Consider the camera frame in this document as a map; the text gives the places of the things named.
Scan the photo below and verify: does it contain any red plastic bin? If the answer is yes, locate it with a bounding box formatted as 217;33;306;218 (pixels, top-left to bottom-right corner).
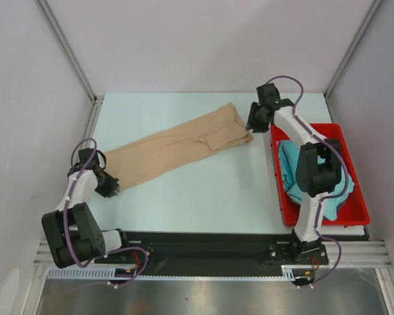
271;123;370;227

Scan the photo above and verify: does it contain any beige t shirt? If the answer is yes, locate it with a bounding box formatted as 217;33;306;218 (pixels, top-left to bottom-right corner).
104;103;253;190

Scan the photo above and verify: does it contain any aluminium post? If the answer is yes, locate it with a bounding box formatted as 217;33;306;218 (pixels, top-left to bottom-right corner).
34;0;97;104
323;0;385;101

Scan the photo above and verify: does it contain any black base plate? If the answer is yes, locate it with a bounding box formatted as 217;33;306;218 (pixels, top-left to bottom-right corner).
52;228;371;277

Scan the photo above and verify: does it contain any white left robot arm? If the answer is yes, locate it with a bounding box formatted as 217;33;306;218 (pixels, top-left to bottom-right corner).
41;148;132;268

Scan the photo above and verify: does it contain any left rear aluminium post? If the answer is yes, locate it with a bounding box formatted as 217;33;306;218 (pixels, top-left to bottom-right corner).
34;0;97;104

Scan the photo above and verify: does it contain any white slotted cable duct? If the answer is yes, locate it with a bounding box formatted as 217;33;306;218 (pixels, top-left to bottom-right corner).
47;264;316;280

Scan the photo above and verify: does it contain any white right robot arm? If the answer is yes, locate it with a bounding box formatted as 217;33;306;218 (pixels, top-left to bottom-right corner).
246;83;349;264

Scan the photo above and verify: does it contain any aluminium frame rail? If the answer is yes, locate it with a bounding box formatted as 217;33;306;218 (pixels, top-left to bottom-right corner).
32;239;392;267

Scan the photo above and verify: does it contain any light blue t shirt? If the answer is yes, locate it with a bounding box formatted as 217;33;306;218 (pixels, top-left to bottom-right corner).
278;140;299;192

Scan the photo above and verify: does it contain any right rear aluminium post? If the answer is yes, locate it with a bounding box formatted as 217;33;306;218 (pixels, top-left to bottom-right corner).
323;0;385;101

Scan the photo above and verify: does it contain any teal t shirt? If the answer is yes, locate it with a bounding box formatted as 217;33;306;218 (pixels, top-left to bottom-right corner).
282;169;355;221

